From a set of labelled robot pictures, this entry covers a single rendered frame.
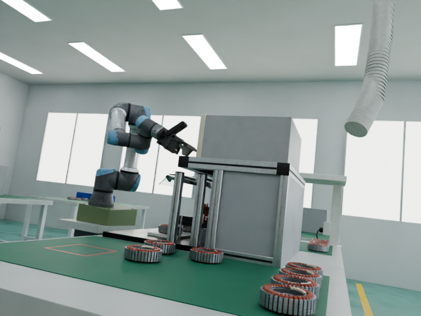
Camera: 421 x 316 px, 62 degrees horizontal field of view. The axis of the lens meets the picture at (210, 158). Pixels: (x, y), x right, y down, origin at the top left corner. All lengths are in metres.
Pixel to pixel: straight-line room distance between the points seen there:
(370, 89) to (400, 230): 3.80
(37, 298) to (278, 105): 6.11
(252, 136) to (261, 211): 0.32
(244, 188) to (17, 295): 0.84
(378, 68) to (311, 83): 3.81
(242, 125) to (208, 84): 5.65
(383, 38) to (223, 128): 1.85
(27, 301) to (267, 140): 1.02
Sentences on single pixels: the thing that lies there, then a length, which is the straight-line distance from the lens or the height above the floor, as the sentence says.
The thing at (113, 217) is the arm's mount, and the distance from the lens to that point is 2.11.
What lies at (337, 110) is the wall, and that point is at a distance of 6.46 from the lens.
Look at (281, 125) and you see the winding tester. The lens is 1.42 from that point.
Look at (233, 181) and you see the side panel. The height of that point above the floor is 1.03.
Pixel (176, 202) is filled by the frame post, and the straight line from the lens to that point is 1.40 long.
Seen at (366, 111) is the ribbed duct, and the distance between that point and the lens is 2.66.
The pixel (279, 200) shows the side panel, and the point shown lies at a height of 0.98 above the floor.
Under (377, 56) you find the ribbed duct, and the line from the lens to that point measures 2.95.
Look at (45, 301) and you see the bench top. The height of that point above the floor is 0.75.
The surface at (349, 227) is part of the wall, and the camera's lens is 6.20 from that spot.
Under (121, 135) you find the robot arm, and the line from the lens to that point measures 1.80.
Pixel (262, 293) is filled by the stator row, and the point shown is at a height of 0.78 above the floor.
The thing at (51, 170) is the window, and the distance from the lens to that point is 8.73.
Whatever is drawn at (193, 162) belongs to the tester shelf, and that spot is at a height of 1.09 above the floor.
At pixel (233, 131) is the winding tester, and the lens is 1.46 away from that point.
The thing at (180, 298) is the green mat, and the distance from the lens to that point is 0.74.
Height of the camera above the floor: 0.94
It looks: 7 degrees up
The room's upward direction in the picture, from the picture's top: 7 degrees clockwise
